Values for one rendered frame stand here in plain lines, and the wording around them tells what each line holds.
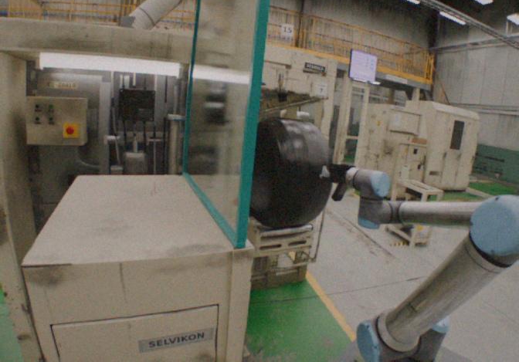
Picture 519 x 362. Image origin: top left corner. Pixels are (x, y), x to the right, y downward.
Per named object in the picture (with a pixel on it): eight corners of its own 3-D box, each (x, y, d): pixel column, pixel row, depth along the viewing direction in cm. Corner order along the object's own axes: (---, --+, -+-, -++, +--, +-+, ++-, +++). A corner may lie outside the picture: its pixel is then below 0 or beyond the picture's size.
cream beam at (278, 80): (243, 87, 153) (246, 62, 150) (229, 89, 175) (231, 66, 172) (328, 99, 179) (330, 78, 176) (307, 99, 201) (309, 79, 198)
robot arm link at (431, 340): (446, 356, 82) (462, 320, 78) (409, 367, 79) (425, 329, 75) (421, 328, 97) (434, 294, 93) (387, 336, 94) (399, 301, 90)
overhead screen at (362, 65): (349, 77, 489) (351, 48, 478) (347, 77, 493) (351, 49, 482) (374, 82, 505) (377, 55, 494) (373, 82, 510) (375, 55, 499)
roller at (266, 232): (258, 234, 138) (254, 228, 141) (256, 240, 140) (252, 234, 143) (313, 227, 153) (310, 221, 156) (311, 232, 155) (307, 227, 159)
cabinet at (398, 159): (388, 201, 540) (399, 141, 514) (371, 193, 594) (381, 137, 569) (418, 201, 564) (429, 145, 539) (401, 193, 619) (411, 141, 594)
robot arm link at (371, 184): (374, 199, 94) (377, 171, 93) (351, 193, 105) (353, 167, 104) (391, 197, 98) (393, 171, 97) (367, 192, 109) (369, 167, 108)
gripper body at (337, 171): (340, 163, 123) (359, 166, 112) (339, 182, 124) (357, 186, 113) (327, 163, 120) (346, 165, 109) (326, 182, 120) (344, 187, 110)
